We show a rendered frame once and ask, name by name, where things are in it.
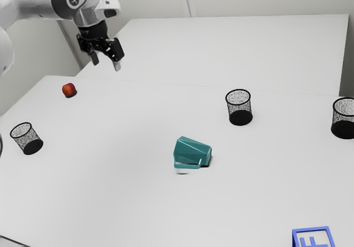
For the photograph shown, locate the teal faceted mug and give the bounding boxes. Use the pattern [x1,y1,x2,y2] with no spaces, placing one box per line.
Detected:
[173,136,213,175]

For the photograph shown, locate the red apple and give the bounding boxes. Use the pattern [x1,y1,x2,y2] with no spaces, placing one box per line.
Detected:
[61,82,76,98]

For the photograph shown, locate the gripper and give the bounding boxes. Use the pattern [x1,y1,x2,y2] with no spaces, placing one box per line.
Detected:
[76,20,125,72]

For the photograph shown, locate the black mesh pen holder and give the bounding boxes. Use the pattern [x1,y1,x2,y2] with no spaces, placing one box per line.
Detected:
[225,89,254,127]
[330,97,354,140]
[9,122,44,156]

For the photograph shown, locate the blue letter block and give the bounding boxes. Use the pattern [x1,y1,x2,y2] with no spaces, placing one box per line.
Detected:
[291,225,337,247]

